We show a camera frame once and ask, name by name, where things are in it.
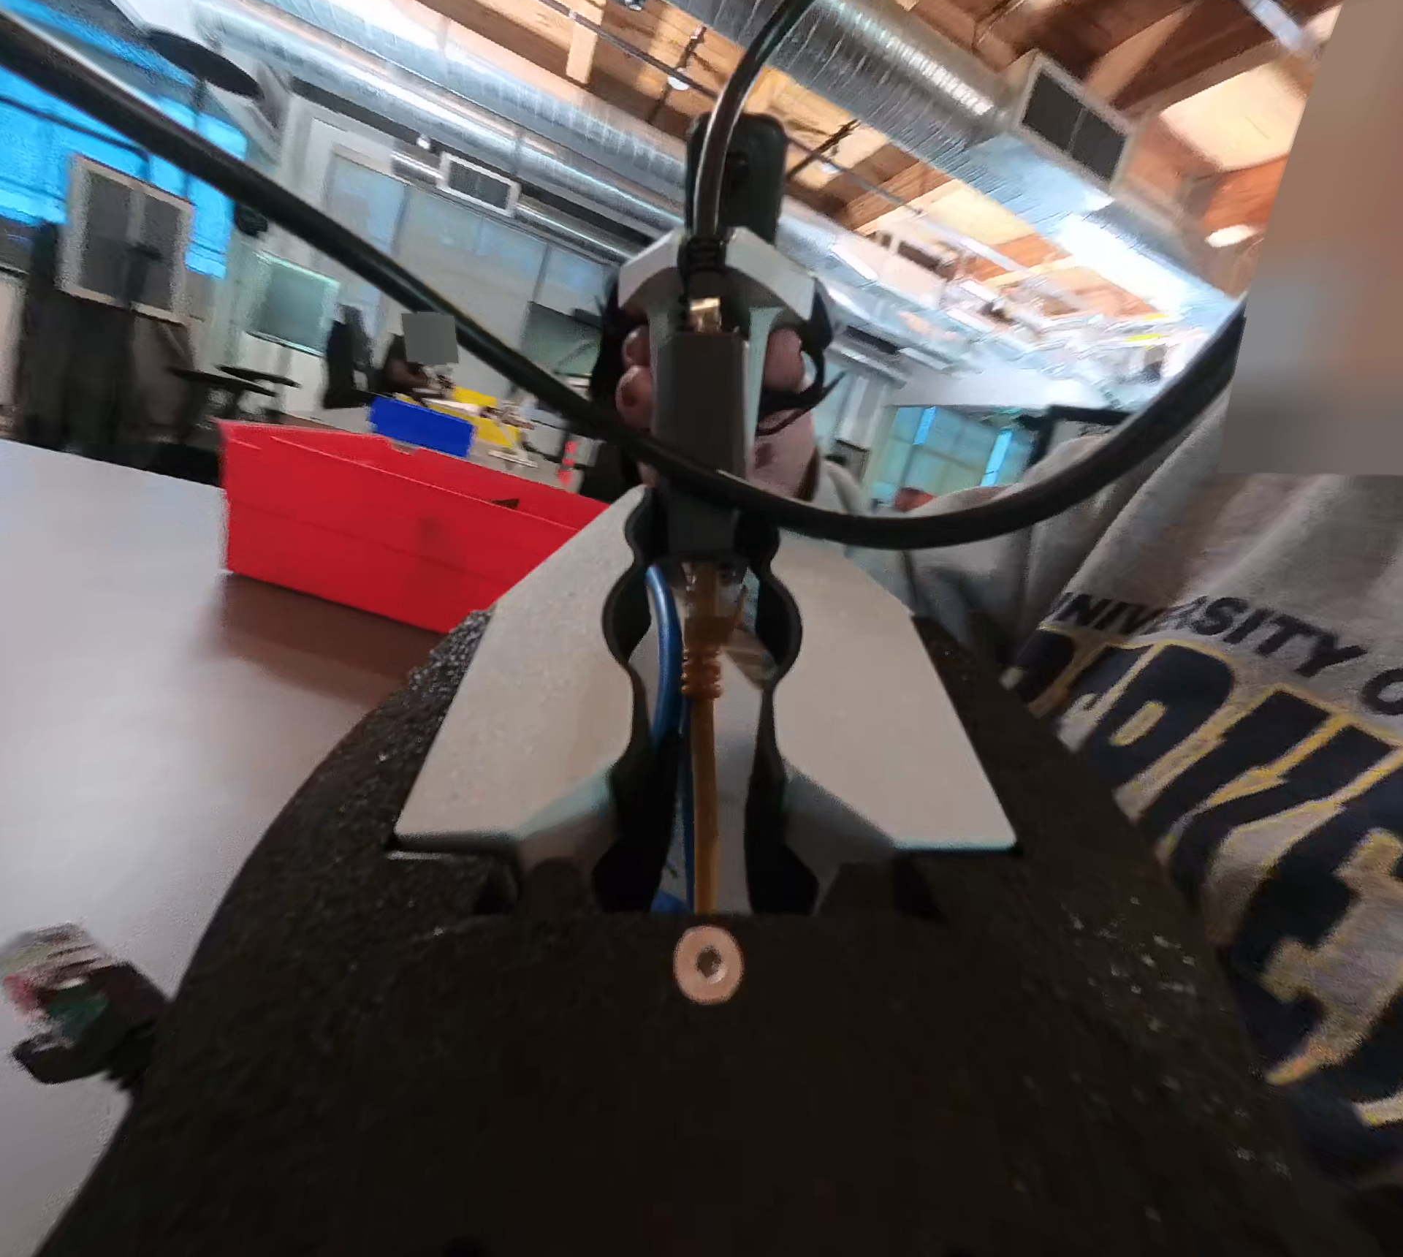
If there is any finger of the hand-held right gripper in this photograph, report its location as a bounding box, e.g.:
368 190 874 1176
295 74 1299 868
620 235 704 427
722 235 818 441

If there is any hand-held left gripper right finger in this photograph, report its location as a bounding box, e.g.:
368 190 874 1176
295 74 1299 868
752 520 1020 910

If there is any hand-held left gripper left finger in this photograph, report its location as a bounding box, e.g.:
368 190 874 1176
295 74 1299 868
389 490 660 910

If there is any black ethernet adapter box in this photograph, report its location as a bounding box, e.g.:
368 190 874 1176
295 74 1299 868
648 327 777 566

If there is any black ethernet cable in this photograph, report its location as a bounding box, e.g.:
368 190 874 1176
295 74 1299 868
0 0 1254 551

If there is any person's right forearm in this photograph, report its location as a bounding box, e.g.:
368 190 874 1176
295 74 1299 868
818 395 1236 623

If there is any person's right hand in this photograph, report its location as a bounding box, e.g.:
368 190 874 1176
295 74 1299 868
612 319 840 503

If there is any red plastic bin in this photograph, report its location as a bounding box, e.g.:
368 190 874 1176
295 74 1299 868
217 417 612 633

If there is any blue plastic bin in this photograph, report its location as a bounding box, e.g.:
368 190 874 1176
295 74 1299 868
368 390 475 462

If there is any grey printed sweatshirt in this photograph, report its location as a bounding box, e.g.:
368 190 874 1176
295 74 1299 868
991 381 1403 1212

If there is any dark blurry object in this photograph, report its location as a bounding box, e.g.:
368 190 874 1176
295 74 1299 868
0 922 169 1087

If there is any blue ethernet cable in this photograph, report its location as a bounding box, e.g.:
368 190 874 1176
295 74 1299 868
637 557 698 915

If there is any yellow ethernet cable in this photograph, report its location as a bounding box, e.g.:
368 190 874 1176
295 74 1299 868
677 566 735 915

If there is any thin silver ventilation duct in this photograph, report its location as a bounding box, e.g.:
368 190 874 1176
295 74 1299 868
129 0 688 224

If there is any white framed wall panel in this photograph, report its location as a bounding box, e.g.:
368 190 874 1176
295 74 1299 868
59 154 197 327

